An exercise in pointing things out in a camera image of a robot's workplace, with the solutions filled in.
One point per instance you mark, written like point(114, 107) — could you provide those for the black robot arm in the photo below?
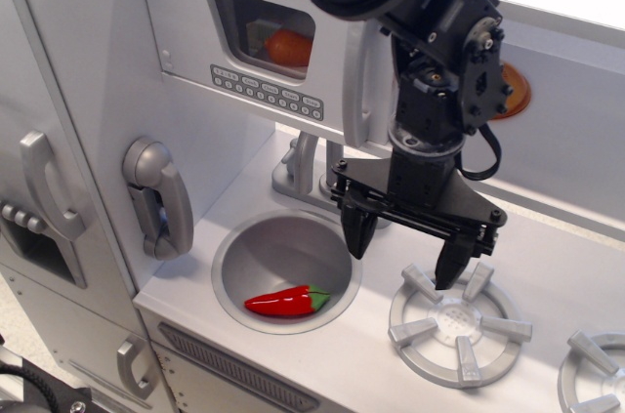
point(450, 85)

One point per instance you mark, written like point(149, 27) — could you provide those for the silver stove burner right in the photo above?
point(591, 377)

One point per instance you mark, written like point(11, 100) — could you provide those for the silver round sink basin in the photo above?
point(280, 250)

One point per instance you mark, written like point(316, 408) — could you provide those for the silver toy wall phone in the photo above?
point(160, 199)

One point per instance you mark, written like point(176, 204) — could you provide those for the silver lower fridge handle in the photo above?
point(134, 370)

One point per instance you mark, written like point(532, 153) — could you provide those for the orange plastic strainer lid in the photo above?
point(520, 98)

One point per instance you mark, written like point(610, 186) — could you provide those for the grey toy microwave door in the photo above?
point(219, 44)

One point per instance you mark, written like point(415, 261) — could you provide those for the orange toy food in microwave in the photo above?
point(289, 48)

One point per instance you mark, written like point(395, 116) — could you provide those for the silver toy faucet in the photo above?
point(300, 176)

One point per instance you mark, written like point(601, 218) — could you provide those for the silver microwave door handle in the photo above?
point(363, 106)

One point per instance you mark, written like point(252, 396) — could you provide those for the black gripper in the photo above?
point(430, 196)

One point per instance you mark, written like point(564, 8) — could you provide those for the red toy chili pepper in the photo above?
point(293, 301)

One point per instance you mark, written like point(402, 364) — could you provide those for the grey fridge ice dispenser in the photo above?
point(30, 237)

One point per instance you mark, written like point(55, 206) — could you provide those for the grey oven vent panel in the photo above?
point(236, 371)

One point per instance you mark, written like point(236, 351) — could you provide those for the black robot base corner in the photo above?
point(27, 388)

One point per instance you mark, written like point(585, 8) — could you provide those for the silver stove burner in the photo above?
point(591, 377)
point(467, 337)

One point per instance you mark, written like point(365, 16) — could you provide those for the silver stove burner left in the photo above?
point(467, 337)

